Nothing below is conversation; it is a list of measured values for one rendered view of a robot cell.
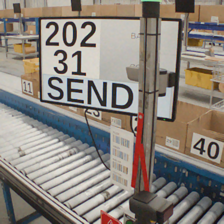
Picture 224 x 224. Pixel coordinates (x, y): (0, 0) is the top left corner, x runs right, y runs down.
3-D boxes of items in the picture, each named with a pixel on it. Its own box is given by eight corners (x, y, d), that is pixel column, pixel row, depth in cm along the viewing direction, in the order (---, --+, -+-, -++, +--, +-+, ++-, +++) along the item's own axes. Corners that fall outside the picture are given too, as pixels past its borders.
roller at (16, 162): (9, 164, 156) (10, 172, 158) (77, 137, 191) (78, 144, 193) (5, 161, 159) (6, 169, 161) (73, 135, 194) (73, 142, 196)
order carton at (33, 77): (21, 94, 242) (19, 74, 236) (48, 87, 262) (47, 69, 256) (47, 103, 216) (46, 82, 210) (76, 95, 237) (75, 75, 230)
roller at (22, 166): (13, 176, 156) (10, 168, 157) (81, 147, 191) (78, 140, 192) (16, 174, 152) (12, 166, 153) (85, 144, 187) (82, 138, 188)
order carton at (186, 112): (124, 133, 166) (125, 105, 160) (154, 119, 186) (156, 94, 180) (183, 155, 141) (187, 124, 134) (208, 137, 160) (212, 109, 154)
